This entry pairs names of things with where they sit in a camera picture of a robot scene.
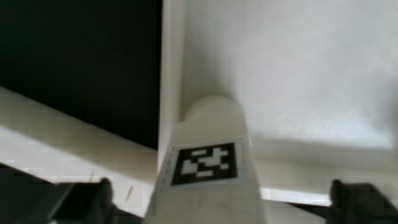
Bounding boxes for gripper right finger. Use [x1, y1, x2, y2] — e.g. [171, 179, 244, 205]
[327, 180, 398, 224]

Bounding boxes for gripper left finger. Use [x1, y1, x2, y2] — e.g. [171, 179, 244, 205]
[23, 178, 118, 224]

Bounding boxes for white square tabletop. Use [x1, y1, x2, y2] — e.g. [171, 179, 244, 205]
[162, 0, 398, 204]

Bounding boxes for white U-shaped obstacle fence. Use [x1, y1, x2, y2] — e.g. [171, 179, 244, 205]
[0, 87, 157, 215]

